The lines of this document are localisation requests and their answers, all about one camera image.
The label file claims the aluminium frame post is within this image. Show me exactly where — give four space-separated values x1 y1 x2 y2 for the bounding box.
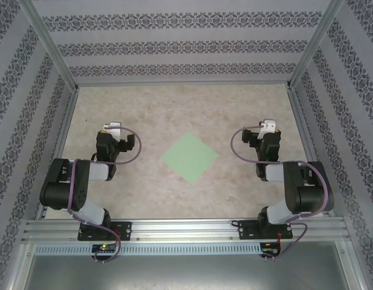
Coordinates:
287 0 346 90
18 0 80 91

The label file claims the left aluminium side rail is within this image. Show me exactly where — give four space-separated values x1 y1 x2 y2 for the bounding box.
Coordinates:
34 87 80 220

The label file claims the grey metal sheet panel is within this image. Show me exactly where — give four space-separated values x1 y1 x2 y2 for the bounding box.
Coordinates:
10 253 367 290

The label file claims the slotted grey cable duct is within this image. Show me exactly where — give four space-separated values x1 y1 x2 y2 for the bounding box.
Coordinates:
34 243 262 256

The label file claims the aluminium rear frame bar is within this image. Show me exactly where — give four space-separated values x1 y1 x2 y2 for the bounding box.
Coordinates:
76 80 291 88

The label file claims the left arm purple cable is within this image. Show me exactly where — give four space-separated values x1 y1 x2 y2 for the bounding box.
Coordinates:
66 125 142 264

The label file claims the small circuit board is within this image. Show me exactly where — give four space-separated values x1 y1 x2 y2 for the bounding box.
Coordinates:
91 243 116 253
261 241 281 254

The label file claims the right small circuit board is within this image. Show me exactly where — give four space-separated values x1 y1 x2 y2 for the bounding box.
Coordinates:
261 241 281 254

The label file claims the light green paper sheet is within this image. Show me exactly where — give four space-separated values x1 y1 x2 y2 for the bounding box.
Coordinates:
160 132 220 184

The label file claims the left small circuit board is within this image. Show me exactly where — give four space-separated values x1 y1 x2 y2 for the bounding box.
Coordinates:
91 243 116 253

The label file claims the right aluminium frame post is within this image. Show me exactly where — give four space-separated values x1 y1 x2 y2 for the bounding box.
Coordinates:
287 0 346 90

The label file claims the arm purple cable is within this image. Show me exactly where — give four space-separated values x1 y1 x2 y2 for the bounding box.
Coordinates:
66 125 142 264
230 123 331 262

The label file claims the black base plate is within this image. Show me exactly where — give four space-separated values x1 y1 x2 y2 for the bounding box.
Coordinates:
238 219 293 241
77 221 133 242

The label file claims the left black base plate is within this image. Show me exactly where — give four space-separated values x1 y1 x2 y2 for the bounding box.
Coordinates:
77 221 133 242

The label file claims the aluminium mounting rail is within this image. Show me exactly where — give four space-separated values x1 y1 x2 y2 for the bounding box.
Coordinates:
21 219 352 244

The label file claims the left aluminium frame post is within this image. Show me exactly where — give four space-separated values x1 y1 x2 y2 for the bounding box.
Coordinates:
18 0 80 91

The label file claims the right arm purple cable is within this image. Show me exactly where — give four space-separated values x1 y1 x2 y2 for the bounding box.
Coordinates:
230 123 331 262

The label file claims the aluminium side rail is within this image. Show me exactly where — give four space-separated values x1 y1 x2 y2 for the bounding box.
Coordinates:
287 86 337 217
34 87 80 220

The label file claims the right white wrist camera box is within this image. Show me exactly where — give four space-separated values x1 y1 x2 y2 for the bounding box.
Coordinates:
257 118 277 140

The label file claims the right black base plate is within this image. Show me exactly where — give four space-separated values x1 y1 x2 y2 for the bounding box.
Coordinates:
238 219 293 241

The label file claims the right aluminium side rail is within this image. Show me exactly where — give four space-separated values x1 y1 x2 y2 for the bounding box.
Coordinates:
287 86 337 217

